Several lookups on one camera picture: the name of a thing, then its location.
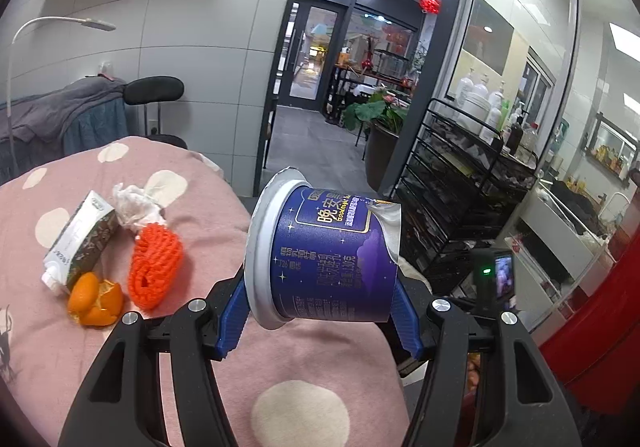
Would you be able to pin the red cabinet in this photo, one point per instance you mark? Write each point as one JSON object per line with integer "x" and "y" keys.
{"x": 596, "y": 354}

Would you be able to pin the white tissue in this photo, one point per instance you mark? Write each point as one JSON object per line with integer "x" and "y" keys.
{"x": 135, "y": 209}

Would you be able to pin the grey clothes on chair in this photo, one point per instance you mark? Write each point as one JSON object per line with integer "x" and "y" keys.
{"x": 48, "y": 116}

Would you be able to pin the white floor lamp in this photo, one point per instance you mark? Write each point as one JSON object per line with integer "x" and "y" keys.
{"x": 38, "y": 60}

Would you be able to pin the phone on stand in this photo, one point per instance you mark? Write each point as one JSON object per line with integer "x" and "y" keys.
{"x": 494, "y": 280}

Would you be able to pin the black office chair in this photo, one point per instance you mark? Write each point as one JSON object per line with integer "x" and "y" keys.
{"x": 155, "y": 89}

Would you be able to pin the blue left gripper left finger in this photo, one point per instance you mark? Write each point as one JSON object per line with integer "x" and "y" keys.
{"x": 232, "y": 321}

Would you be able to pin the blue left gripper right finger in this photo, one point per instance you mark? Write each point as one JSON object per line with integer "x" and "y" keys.
{"x": 406, "y": 310}

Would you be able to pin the black metal rack shelf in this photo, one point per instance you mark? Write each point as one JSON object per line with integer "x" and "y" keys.
{"x": 458, "y": 189}

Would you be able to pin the orange peel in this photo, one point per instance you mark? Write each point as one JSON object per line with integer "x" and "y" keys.
{"x": 95, "y": 302}

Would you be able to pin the blue yogurt cup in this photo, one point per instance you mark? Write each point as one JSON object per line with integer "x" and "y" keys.
{"x": 320, "y": 254}

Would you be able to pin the pink dotted bed blanket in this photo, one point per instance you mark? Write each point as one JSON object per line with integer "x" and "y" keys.
{"x": 310, "y": 383}

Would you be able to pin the white milk carton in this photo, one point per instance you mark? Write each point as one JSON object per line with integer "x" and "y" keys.
{"x": 80, "y": 243}

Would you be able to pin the green potted plant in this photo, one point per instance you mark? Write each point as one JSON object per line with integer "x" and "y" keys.
{"x": 382, "y": 108}

